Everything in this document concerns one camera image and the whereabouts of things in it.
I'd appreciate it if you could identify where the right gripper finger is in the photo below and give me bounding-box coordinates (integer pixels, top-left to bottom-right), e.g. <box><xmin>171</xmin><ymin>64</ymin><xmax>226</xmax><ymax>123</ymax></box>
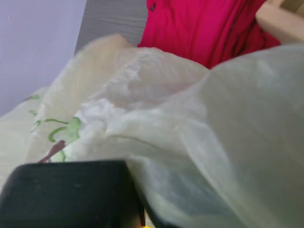
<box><xmin>0</xmin><ymin>160</ymin><xmax>143</xmax><ymax>228</ymax></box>

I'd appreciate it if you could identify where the translucent plastic bag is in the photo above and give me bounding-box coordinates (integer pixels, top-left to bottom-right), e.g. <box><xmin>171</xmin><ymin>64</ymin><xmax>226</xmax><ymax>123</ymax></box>
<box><xmin>0</xmin><ymin>35</ymin><xmax>304</xmax><ymax>228</ymax></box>

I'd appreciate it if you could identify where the red folded cloth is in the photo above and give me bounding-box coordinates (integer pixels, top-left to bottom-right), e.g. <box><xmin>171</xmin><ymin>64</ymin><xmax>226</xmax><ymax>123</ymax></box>
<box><xmin>138</xmin><ymin>0</ymin><xmax>280</xmax><ymax>69</ymax></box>

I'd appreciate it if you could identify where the wooden clothes rack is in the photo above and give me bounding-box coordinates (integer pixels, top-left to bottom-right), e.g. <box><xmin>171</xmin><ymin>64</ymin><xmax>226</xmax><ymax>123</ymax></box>
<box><xmin>256</xmin><ymin>0</ymin><xmax>304</xmax><ymax>44</ymax></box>

